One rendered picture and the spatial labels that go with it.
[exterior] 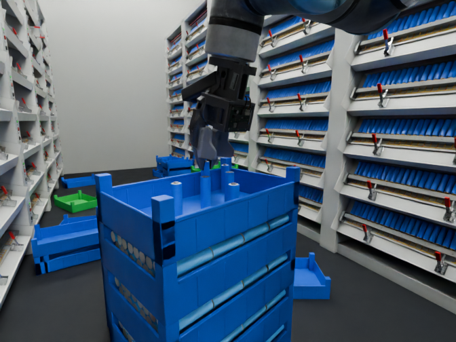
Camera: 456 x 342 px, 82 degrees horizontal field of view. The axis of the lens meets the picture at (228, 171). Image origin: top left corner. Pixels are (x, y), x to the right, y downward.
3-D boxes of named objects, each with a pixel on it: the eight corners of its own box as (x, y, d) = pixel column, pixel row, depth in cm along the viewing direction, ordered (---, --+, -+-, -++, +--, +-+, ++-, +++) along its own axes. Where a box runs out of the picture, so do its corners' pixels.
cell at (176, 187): (178, 217, 44) (177, 180, 43) (185, 220, 43) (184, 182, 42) (169, 220, 43) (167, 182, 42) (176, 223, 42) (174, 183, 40)
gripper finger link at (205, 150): (205, 180, 48) (216, 131, 46) (186, 168, 52) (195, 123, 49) (217, 178, 51) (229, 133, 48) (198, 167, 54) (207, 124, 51)
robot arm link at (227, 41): (197, 23, 44) (236, 36, 50) (193, 54, 45) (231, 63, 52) (234, 25, 38) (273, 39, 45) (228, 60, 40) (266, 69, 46)
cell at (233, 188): (233, 218, 44) (233, 180, 42) (241, 221, 42) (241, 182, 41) (225, 221, 42) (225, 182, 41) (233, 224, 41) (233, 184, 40)
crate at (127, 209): (225, 188, 65) (225, 156, 63) (298, 207, 51) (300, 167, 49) (98, 220, 44) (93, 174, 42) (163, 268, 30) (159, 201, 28)
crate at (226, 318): (225, 248, 68) (225, 219, 66) (294, 281, 54) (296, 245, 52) (106, 305, 47) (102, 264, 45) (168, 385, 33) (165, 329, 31)
